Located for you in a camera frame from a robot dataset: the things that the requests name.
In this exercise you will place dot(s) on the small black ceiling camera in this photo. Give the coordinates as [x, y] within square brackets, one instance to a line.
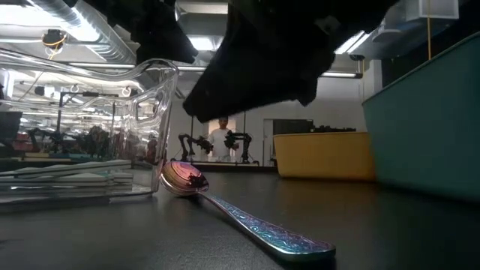
[356, 57]

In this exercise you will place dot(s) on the yellow plastic bin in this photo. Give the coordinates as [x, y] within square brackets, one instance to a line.
[322, 155]

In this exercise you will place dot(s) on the dark background monitor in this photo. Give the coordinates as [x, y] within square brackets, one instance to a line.
[9, 127]

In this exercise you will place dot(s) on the long ceiling light strip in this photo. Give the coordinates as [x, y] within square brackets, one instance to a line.
[341, 74]

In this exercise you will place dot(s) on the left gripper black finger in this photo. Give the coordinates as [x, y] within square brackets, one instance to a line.
[165, 45]

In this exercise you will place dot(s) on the teal plastic bin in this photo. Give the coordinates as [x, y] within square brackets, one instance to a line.
[423, 131]

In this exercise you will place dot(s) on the silver ventilation duct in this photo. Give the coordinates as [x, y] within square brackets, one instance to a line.
[105, 41]

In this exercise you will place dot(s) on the clear plastic bin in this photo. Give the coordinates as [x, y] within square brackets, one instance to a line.
[165, 123]

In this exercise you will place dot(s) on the black background robot arm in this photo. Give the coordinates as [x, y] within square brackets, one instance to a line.
[202, 142]
[236, 138]

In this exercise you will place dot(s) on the white ceiling box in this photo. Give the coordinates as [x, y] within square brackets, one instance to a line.
[431, 9]

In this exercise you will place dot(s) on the person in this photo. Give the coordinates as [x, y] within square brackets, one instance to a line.
[220, 142]

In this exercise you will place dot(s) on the black background stand frame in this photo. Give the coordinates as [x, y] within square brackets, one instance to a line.
[58, 120]

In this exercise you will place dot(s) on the iridescent patterned spoon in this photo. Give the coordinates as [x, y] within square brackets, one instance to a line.
[183, 178]

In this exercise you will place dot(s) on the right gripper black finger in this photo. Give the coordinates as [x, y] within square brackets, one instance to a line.
[243, 86]

